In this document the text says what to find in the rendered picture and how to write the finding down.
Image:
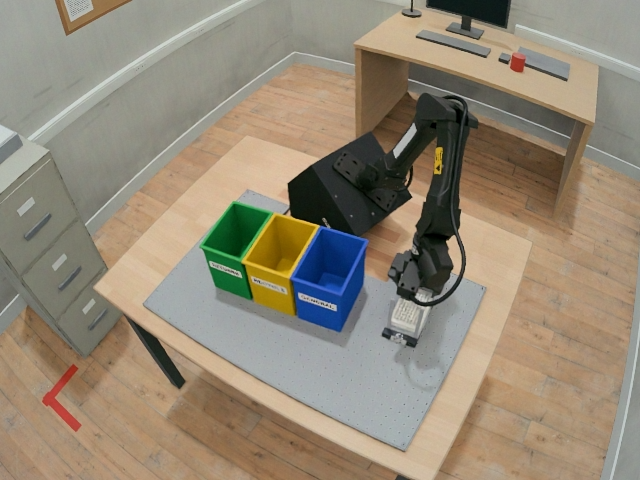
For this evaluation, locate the green bin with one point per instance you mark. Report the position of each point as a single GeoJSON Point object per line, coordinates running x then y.
{"type": "Point", "coordinates": [232, 237]}

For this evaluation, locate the blue bin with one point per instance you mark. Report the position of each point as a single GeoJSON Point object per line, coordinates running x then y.
{"type": "Point", "coordinates": [328, 264]}

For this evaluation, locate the yellow open bin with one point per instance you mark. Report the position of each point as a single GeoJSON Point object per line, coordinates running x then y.
{"type": "Point", "coordinates": [278, 250]}

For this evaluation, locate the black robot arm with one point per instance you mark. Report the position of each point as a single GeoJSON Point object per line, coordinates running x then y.
{"type": "Point", "coordinates": [390, 173]}

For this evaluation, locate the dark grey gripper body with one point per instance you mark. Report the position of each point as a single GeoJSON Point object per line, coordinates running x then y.
{"type": "Point", "coordinates": [399, 258]}

